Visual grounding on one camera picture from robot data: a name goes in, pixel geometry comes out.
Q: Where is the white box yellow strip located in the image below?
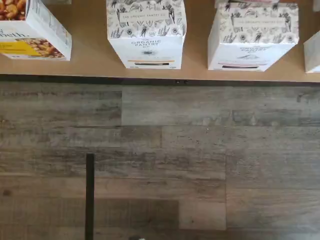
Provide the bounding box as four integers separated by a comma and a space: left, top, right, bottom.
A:
106, 0, 186, 70

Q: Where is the wooden shelf board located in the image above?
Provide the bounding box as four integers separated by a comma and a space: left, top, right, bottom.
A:
0, 0, 320, 83

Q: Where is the black metal shelf rack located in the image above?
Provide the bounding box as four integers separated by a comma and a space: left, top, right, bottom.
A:
0, 73, 320, 88

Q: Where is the black floor tape strip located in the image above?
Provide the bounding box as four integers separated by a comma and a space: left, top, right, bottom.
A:
85, 152, 96, 240

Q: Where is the white box pink strip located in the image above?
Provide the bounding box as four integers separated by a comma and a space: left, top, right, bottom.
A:
214, 0, 280, 5
207, 1, 300, 73

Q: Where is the purely elizabeth yellow granola box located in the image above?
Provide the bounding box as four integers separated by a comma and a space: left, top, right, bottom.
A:
0, 0, 73, 62

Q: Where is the white box blue strip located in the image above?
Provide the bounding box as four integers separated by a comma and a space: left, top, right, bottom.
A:
302, 31, 320, 74

